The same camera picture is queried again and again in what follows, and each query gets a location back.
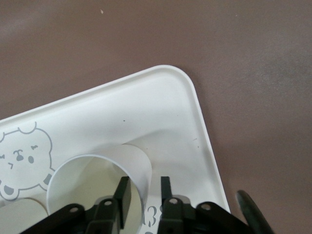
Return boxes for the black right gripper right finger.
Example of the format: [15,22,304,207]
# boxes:
[157,175,194,234]

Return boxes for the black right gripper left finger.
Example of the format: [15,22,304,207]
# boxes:
[85,176,133,234]

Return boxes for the white IKEA cup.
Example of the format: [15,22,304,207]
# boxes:
[46,143,153,234]
[0,197,48,234]

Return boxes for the white bear print tray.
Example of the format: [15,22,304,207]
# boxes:
[0,64,232,234]

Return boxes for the brown table mat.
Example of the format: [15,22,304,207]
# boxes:
[0,0,312,234]

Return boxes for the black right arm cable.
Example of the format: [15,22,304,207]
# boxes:
[234,190,275,234]

